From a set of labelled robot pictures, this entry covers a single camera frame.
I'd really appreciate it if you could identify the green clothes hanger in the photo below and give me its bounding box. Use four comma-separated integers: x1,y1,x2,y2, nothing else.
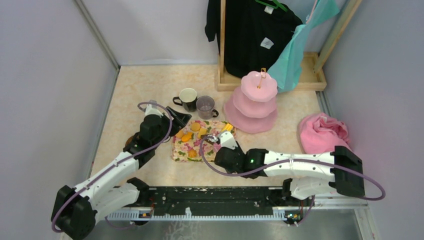
255,0,288,12

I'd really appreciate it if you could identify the teal garment hanging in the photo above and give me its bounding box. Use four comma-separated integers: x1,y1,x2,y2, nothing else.
267,0,340,93

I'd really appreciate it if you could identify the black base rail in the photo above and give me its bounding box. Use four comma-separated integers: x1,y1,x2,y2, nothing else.
105,186,369,226

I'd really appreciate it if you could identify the yellow rectangular biscuit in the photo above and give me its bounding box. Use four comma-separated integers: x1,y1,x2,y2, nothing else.
197,128,208,139

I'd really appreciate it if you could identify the wooden clothes rack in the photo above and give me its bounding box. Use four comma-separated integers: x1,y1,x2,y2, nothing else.
215,0,362,92

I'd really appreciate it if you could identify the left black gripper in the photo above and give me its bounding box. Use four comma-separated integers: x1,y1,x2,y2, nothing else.
152,106,191,149

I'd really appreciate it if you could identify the yellow layered cake slice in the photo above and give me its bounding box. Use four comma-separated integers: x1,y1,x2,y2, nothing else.
221,123,234,132

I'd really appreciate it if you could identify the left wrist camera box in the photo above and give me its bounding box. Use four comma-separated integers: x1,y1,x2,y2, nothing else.
143,100,163,117

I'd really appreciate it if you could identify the black t-shirt on hanger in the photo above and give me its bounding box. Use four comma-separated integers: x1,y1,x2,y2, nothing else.
224,0,303,78

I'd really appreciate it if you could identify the black mug white inside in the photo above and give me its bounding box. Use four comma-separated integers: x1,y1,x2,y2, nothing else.
172,88,198,113

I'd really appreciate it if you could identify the floral rectangular tray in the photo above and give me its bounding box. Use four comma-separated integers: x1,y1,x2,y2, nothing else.
171,120,237,162

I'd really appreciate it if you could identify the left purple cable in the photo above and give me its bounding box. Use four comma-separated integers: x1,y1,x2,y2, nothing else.
51,101,173,233

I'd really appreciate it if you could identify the brown round coaster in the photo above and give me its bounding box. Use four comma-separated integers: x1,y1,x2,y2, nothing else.
124,135,135,148

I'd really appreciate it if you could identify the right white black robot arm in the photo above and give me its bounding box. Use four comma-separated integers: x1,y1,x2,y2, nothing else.
214,145,365,206

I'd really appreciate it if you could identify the chocolate triangle cake slice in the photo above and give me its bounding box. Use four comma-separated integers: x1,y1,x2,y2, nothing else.
202,134,220,145

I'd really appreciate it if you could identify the round dotted biscuit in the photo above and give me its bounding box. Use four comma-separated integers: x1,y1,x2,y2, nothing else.
190,122,201,132

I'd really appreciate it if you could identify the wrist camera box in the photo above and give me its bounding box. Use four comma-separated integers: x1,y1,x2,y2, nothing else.
143,100,163,117
218,131,238,150

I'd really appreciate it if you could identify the orange fish-shaped cake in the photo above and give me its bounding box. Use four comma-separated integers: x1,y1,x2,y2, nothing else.
181,132,194,143

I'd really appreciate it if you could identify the pink three-tier cake stand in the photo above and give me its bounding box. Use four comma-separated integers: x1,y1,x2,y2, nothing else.
223,67,278,134

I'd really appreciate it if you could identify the round orange cookie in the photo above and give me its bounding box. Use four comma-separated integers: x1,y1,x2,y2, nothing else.
175,129,185,139

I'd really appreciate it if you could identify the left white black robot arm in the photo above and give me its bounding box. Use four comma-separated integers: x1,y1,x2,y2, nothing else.
51,102,192,240

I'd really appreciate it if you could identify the pink crumpled towel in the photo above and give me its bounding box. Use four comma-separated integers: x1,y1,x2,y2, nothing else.
298,112,351,154

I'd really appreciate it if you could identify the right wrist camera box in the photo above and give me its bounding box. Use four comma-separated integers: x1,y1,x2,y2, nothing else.
218,131,238,150

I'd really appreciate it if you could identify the orange flower-shaped cookie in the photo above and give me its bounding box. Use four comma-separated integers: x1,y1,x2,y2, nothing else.
187,149,198,158

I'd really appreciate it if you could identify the grey mug black handle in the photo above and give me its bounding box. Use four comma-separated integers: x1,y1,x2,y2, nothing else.
196,95,219,120

